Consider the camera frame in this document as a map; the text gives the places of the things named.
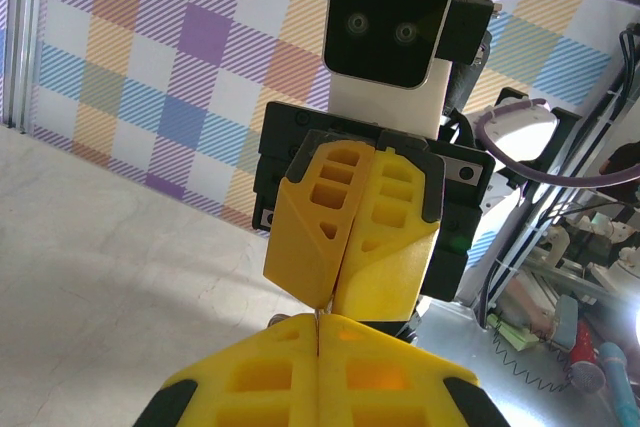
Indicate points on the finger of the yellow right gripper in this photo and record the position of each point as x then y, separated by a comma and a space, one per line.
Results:
300, 252
390, 267

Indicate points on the green paper pad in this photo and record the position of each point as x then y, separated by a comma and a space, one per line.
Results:
512, 334

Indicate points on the metal base plate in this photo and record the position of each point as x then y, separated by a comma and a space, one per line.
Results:
450, 337

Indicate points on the person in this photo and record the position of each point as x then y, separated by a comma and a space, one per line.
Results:
622, 172

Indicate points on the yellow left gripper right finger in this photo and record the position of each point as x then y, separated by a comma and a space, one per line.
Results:
390, 387

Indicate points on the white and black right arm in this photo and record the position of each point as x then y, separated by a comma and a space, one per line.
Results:
525, 132

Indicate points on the blue microphone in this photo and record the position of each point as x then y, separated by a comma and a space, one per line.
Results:
612, 372

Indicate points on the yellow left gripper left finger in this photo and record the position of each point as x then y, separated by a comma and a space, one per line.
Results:
260, 387

